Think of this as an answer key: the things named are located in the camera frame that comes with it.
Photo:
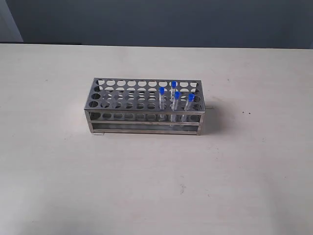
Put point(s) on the blue-capped tube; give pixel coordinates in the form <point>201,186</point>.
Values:
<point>173,89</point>
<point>187,107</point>
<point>161,103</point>
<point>175,105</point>

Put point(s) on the stainless steel test tube rack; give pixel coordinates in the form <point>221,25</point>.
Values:
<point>121,105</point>

